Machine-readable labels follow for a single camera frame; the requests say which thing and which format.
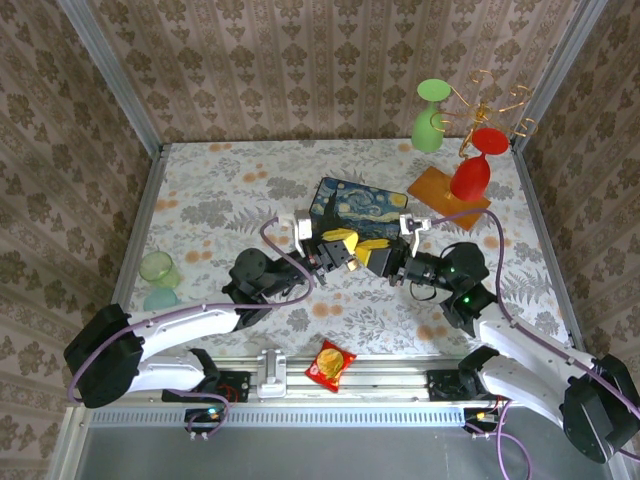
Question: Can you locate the green plastic wine glass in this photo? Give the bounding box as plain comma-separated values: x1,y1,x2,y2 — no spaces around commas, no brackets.
410,78,454,154

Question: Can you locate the small black controller board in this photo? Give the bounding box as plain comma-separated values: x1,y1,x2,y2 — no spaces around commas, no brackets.
462,406,502,434
184,407,225,434

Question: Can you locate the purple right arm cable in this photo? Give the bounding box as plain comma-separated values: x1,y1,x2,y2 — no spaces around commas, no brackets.
427,208,640,459

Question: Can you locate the aluminium table side rail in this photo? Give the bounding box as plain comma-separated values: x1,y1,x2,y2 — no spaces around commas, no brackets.
110,143,170,312
513,148,587,351

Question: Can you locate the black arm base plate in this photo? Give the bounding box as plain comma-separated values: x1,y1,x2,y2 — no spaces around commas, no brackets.
426,368,494,402
161,368,252,404

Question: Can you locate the white rail clamp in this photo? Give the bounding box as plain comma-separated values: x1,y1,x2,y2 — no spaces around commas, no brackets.
255,348,290,399

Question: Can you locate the short purple base cable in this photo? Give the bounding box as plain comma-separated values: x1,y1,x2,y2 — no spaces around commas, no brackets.
185,390,232,442
469,398,534,480

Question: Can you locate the grey slotted cable duct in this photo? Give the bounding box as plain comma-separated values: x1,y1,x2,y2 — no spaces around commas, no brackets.
88,405,474,427

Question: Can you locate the aluminium frame post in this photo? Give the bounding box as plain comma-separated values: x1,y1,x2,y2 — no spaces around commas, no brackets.
508,0,609,152
56,0,164,151

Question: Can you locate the floral table cover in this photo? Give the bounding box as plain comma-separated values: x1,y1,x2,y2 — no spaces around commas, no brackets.
129,140,574,359

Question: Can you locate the gold wire glass rack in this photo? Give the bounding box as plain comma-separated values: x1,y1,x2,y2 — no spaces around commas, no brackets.
406,69,539,233

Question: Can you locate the light blue translucent cup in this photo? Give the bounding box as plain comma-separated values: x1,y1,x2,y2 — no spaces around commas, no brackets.
142,286,182,313

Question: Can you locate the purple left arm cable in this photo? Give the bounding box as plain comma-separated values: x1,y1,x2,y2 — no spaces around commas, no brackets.
67,215,317,404

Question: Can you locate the green translucent cup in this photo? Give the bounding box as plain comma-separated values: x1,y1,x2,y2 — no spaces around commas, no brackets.
138,250,184,290

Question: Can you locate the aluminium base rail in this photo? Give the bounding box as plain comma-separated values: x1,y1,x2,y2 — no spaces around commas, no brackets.
134,355,504,407

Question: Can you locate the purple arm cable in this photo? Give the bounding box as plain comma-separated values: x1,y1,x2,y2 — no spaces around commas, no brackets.
427,208,640,459
67,215,317,404

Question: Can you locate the red snack bag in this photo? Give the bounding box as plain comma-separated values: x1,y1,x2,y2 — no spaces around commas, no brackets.
304,339,358,394

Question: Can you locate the red plastic wine glass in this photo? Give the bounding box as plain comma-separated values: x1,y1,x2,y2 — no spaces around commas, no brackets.
448,127,511,203

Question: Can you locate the starry night tin box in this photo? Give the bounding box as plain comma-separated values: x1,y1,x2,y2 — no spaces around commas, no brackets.
308,176,409,242

